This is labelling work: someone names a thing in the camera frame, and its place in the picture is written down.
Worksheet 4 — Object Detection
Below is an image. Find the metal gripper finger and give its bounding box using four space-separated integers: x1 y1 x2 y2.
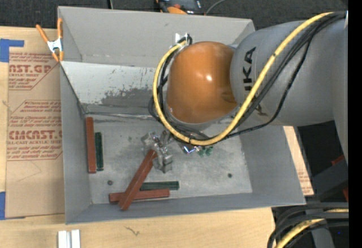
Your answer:
140 132 156 154
153 153 174 175

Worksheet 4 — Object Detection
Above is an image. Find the red-brown block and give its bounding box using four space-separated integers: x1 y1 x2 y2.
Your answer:
108 188 171 204
85 116 98 175
118 149 158 211

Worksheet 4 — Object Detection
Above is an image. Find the dark green flat block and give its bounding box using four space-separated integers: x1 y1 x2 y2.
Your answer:
139 181 180 192
94 132 105 172

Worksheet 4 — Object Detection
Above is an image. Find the grey metal bin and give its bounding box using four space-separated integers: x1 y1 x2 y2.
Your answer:
57 6 307 225

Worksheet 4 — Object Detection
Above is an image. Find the brown cardboard board red print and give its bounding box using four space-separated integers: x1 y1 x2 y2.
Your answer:
0 25 315 220

